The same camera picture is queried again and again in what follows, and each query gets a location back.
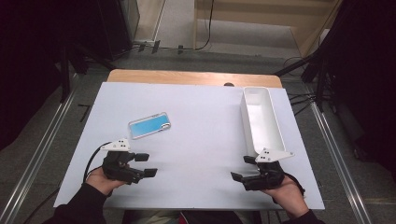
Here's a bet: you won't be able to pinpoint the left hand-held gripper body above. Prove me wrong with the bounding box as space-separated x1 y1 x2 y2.
101 138 148 185

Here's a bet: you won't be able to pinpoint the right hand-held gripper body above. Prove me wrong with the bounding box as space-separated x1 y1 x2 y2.
241 147 295 191

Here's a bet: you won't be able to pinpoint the clear blue phone case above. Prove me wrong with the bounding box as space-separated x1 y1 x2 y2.
127 111 172 140

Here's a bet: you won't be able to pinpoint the white plastic box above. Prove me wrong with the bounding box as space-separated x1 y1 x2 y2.
239 86 287 157

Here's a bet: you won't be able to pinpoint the person's left hand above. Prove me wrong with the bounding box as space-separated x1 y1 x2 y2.
85 166 129 196

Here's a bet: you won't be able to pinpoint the person's right hand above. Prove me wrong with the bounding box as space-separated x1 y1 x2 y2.
262 176 309 218

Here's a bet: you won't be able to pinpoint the white board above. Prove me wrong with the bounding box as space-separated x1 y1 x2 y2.
53 81 325 211

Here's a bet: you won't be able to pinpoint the person's white shirt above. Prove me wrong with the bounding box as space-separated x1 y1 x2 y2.
136 210 183 224

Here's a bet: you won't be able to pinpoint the wooden table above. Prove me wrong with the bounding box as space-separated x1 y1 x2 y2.
106 68 283 89

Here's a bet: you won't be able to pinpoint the black tripod stand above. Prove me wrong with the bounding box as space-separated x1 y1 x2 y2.
274 0 347 114
57 41 117 105

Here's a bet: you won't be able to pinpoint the black cabinet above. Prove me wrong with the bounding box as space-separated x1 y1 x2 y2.
96 0 141 62

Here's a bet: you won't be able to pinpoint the wooden shelf unit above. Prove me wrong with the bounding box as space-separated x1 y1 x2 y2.
193 0 344 59

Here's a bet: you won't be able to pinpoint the metal floor rail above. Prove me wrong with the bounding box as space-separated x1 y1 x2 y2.
306 83 375 224
0 74 80 224

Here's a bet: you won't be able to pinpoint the black floor cables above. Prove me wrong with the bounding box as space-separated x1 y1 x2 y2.
281 55 317 117

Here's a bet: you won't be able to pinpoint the black hanging cable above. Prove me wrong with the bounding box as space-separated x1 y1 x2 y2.
194 0 216 51

